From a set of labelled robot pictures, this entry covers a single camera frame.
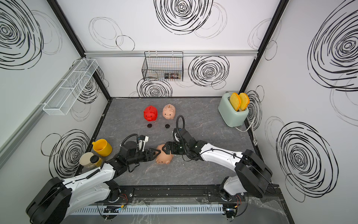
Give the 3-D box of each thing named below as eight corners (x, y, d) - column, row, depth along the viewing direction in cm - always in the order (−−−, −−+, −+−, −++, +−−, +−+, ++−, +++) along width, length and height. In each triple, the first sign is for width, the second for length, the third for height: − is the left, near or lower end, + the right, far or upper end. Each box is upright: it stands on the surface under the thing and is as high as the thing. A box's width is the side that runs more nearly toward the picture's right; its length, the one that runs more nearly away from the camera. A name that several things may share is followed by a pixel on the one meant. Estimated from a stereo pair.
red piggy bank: (143, 121, 106) (141, 114, 99) (149, 112, 112) (147, 104, 105) (154, 124, 104) (152, 117, 98) (159, 114, 111) (157, 106, 104)
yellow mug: (100, 160, 88) (93, 154, 81) (99, 148, 93) (92, 141, 86) (113, 154, 90) (107, 148, 83) (111, 143, 95) (105, 136, 88)
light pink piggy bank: (162, 119, 107) (161, 112, 100) (167, 110, 113) (166, 102, 106) (172, 122, 106) (171, 114, 99) (176, 112, 112) (176, 105, 105)
